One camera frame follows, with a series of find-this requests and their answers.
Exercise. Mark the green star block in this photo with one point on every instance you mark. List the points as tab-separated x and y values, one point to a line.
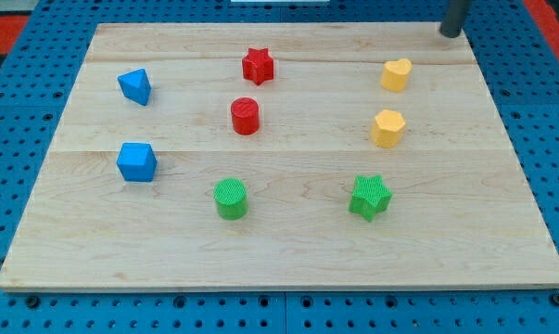
369	196

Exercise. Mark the blue triangular prism block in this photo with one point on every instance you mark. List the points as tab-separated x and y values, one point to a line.
135	86

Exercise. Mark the green cylinder block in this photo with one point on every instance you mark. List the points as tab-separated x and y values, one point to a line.
230	195

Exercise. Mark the blue cube block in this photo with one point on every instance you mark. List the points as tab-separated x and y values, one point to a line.
137	162

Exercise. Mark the yellow heart block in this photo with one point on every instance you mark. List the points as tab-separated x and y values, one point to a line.
395	74

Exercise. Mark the red cylinder block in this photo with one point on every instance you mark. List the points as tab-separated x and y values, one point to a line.
245	115

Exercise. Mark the light wooden board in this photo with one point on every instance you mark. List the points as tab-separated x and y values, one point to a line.
461	216

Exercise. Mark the grey cylindrical robot stylus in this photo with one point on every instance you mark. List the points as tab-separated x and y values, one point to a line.
454	18

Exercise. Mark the yellow hexagon block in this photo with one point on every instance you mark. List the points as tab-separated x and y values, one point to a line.
388	128

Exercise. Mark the red star block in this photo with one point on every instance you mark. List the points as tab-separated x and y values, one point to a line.
258	66

